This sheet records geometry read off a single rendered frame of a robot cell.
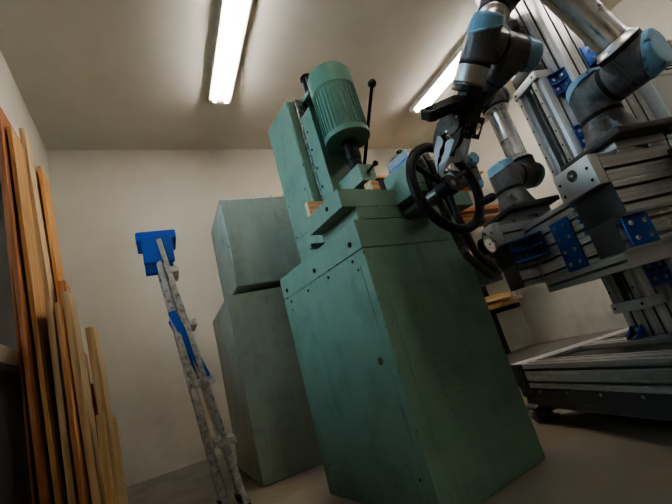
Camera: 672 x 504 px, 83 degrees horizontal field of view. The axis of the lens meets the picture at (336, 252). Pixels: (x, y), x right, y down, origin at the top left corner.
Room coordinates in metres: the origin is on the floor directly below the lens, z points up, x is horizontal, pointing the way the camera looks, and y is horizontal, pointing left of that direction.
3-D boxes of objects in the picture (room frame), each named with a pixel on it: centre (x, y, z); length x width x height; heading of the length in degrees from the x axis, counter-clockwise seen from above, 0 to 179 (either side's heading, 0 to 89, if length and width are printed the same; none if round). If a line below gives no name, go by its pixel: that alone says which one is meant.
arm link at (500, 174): (1.57, -0.80, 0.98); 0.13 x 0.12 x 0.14; 117
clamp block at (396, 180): (1.18, -0.31, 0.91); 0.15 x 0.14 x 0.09; 125
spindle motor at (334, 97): (1.31, -0.16, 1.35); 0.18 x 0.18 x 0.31
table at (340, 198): (1.25, -0.27, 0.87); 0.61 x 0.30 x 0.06; 125
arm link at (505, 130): (1.63, -0.91, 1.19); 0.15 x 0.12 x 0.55; 117
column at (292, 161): (1.54, 0.01, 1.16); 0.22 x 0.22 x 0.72; 35
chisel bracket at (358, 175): (1.32, -0.15, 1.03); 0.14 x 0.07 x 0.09; 35
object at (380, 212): (1.26, -0.19, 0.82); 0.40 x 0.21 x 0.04; 125
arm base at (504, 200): (1.57, -0.79, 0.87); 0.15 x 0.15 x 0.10
